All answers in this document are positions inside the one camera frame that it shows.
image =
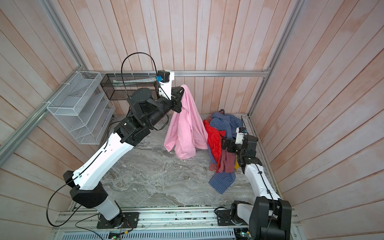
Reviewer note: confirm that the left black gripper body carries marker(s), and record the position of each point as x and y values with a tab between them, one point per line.
165	105

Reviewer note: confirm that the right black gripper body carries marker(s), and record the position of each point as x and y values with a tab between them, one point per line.
239	149

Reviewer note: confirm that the pink cloth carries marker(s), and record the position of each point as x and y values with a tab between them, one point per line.
186	132

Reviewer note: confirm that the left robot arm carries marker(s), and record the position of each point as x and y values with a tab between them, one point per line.
145	112

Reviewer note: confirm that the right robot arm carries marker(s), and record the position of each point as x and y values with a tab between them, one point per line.
269	217

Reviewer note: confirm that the red cloth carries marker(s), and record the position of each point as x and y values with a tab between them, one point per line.
215	144

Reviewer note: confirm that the blue checkered cloth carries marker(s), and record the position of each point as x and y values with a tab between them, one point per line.
228	123

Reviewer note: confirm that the mauve cloth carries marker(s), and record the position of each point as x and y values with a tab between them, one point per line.
225	163

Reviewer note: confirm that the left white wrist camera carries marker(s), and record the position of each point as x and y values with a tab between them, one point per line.
164	80

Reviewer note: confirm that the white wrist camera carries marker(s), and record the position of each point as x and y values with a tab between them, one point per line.
241	133
164	80

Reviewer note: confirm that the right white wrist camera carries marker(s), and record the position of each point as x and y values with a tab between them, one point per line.
241	133

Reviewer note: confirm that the horizontal aluminium back rail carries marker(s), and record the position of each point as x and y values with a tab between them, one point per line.
198	73

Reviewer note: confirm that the black wire mesh basket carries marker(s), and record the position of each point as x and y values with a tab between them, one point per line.
118	86

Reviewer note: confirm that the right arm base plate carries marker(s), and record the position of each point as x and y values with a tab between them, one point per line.
224	217

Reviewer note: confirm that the white wire mesh shelf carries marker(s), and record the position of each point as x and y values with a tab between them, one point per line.
82	111

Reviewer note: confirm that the aluminium front rail frame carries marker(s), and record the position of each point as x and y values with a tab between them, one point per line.
187	221

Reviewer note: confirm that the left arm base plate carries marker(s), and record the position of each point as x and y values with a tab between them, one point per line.
124	219

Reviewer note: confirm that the left aluminium wall rail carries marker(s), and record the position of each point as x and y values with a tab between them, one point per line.
20	135

